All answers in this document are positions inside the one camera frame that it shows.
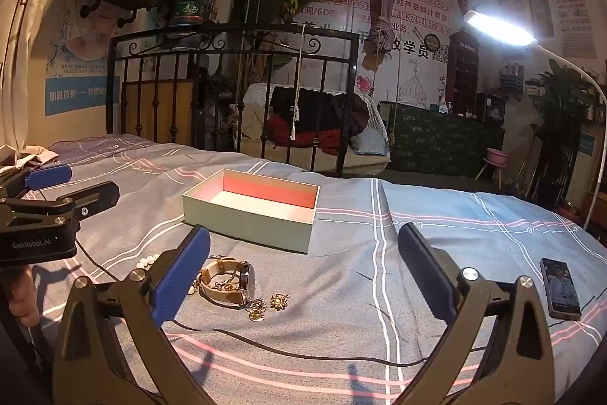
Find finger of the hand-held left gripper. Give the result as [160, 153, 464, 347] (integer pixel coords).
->
[28, 181, 120, 223]
[0, 164, 72, 199]

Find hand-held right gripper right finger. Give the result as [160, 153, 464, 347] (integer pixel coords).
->
[393, 222, 555, 405]

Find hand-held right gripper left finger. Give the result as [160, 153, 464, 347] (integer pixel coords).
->
[51, 225, 212, 405]

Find beige strap wristwatch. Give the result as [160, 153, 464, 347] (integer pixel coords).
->
[197, 256, 257, 307]

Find white box with pink lining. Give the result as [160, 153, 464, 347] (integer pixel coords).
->
[182, 168, 321, 254]

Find person's left hand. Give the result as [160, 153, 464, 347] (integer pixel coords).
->
[7, 265, 41, 330]

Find white crumpled cloth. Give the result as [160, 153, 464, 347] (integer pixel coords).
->
[0, 143, 60, 172]

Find blue plaid bedsheet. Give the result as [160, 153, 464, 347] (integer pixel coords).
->
[0, 134, 607, 405]

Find black smartphone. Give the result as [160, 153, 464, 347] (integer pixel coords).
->
[539, 257, 582, 321]

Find pink stool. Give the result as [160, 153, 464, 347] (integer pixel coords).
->
[475, 147, 511, 188]

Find green floral counter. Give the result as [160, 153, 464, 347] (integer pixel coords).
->
[388, 100, 504, 179]

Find light blue pillow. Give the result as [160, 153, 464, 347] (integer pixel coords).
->
[353, 132, 393, 158]

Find beige curtain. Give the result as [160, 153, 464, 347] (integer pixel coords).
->
[0, 0, 103, 150]

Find white wicker hanging chair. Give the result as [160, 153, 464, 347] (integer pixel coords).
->
[236, 81, 395, 174]

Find dark and red clothes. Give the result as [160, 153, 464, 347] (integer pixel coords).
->
[264, 85, 371, 155]

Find red phone booth cabinet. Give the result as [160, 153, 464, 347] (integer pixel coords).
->
[448, 30, 481, 117]

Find green round tin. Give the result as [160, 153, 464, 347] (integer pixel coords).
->
[170, 0, 208, 29]

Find potted green plant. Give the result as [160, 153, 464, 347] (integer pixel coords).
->
[530, 58, 596, 212]

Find white gooseneck lamp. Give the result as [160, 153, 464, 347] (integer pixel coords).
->
[463, 9, 607, 231]

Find gold pendant necklace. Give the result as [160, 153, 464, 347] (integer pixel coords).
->
[246, 298, 269, 321]

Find black cable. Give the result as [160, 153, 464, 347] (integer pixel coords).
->
[75, 238, 490, 369]

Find face wall poster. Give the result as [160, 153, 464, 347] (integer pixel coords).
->
[44, 0, 120, 117]

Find white tassel rope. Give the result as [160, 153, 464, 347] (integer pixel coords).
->
[289, 24, 305, 143]

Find black iron bed frame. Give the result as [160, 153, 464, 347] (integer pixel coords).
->
[106, 24, 360, 179]

